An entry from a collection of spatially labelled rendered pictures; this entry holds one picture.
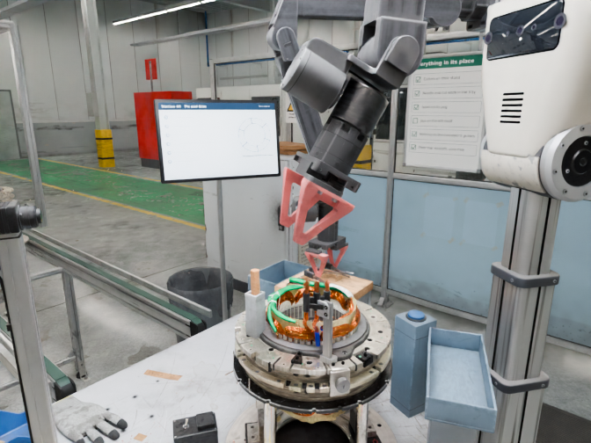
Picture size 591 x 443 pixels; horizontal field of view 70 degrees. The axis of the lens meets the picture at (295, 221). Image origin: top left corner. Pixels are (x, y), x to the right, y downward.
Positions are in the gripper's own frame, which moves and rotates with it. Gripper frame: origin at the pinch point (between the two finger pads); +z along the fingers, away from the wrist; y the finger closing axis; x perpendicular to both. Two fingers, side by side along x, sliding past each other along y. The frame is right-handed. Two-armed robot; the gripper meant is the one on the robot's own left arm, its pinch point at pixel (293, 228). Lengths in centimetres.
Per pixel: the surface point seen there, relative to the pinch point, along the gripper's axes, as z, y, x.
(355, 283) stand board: 13, -50, 40
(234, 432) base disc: 53, -32, 22
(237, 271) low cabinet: 95, -291, 73
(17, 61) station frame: 20, -258, -122
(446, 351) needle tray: 12, -20, 50
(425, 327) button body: 11, -30, 51
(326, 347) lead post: 17.7, -11.0, 19.7
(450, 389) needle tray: 15.0, -7.9, 44.8
